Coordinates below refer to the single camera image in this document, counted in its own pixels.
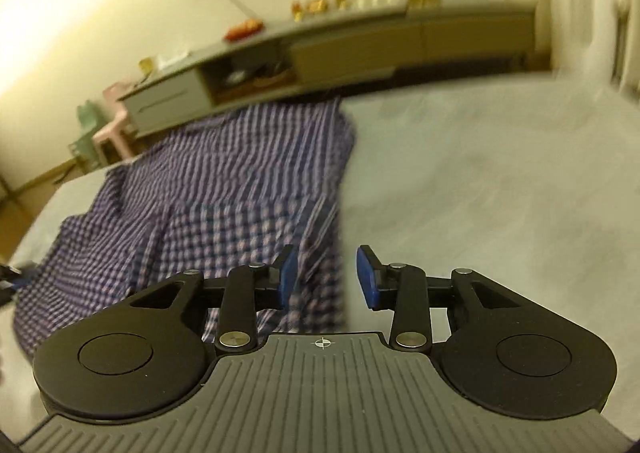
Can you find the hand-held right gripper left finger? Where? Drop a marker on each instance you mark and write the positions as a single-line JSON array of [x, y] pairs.
[[287, 280]]

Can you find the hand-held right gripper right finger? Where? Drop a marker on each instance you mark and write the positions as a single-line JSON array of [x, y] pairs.
[[366, 280]]

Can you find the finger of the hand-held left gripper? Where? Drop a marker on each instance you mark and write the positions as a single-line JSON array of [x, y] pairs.
[[20, 283]]

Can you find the blue plaid shirt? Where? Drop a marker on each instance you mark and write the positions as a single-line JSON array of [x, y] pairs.
[[225, 183]]

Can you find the green plastic chair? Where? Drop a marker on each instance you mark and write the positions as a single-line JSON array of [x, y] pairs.
[[87, 133]]

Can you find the pink plastic chair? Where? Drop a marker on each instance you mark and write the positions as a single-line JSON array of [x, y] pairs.
[[117, 128]]

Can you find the grey bowl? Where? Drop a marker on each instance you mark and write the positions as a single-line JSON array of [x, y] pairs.
[[233, 78]]

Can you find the grey tv cabinet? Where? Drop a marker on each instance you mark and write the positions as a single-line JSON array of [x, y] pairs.
[[350, 53]]

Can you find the yellow cup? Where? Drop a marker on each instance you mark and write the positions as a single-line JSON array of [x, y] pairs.
[[145, 68]]

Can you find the white paper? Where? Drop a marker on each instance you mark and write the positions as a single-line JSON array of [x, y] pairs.
[[172, 59]]

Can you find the red fruit plate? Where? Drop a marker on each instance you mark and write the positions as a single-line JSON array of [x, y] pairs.
[[243, 30]]

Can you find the cream curtain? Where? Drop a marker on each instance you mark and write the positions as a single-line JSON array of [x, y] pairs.
[[590, 3]]

